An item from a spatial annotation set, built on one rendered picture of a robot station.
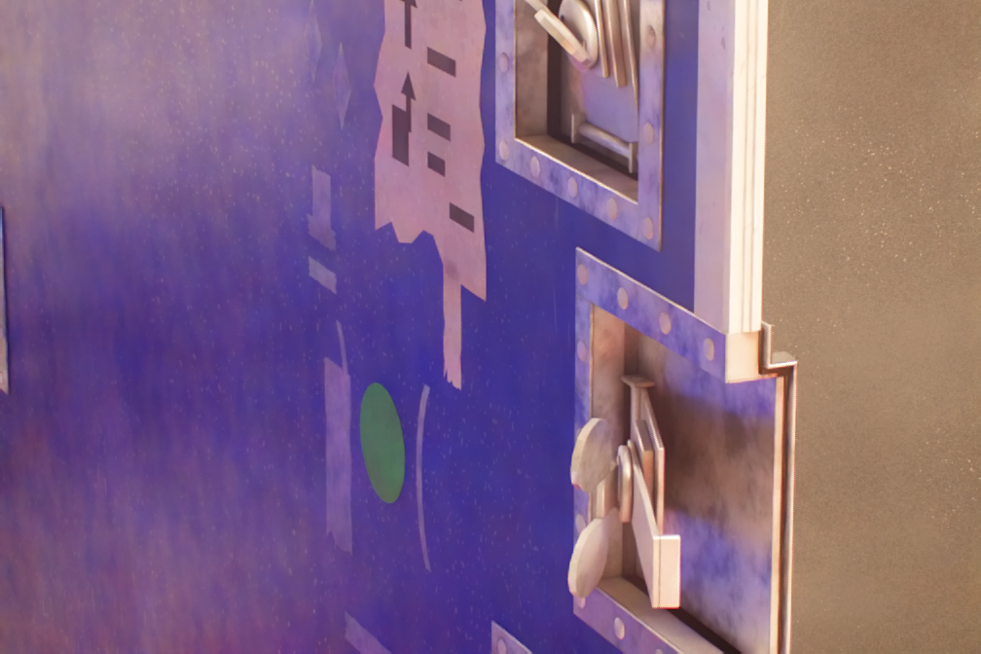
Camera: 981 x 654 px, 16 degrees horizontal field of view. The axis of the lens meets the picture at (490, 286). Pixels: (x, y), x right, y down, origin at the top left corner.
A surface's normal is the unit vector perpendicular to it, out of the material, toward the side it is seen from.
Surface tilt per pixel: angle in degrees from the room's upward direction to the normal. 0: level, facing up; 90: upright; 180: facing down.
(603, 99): 97
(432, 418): 90
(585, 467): 96
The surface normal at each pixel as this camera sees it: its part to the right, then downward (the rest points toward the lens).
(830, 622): 0.40, 0.25
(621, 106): -0.91, 0.23
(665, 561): 0.04, 0.27
